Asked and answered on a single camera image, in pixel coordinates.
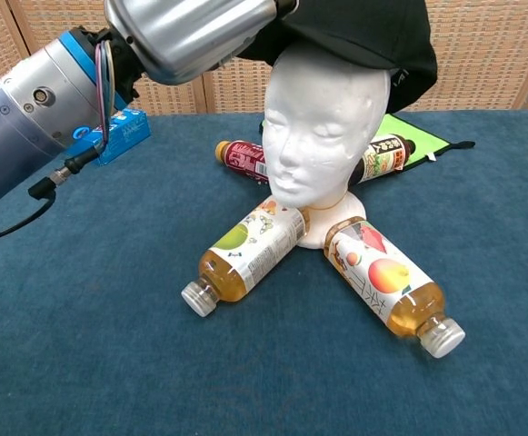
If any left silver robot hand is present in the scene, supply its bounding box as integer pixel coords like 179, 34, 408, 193
104, 0, 299, 86

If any black baseball cap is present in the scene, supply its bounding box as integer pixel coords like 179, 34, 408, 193
235, 0, 439, 114

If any white foam mannequin head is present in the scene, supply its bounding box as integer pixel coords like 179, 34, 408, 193
262, 49, 392, 251

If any blue cookie box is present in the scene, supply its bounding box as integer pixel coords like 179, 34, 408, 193
65, 107, 151, 167

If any red label drink bottle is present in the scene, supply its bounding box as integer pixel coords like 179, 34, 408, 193
214, 139, 269, 185

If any green apple label tea bottle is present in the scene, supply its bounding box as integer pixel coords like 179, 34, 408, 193
180, 197, 310, 318

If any dark tea bottle brown label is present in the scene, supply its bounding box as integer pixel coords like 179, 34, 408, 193
347, 134, 417, 185

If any green microfiber cloth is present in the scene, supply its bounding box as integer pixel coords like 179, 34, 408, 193
372, 113, 476, 172

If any woven bamboo folding screen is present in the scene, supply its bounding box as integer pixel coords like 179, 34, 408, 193
0, 0, 528, 117

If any peach label tea bottle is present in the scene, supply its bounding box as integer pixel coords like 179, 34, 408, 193
322, 217, 467, 360

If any blue felt table cover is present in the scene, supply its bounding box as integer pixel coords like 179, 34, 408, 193
0, 108, 528, 436

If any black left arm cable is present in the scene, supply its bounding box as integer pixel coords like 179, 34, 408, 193
0, 147, 102, 247

